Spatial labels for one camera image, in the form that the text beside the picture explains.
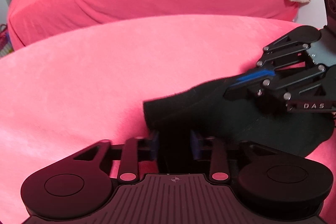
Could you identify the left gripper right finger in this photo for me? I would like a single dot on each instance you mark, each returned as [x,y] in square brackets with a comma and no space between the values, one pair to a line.
[265,180]

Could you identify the pink fleece blanket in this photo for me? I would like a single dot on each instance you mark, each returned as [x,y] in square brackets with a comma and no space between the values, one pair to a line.
[69,91]

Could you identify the black pants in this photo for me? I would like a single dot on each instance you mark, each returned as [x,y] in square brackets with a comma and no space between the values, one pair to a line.
[179,120]

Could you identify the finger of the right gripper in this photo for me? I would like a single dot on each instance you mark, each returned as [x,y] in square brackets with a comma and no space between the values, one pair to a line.
[283,52]
[274,88]

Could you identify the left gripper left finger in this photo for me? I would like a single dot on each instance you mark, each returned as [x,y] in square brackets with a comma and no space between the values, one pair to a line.
[83,182]

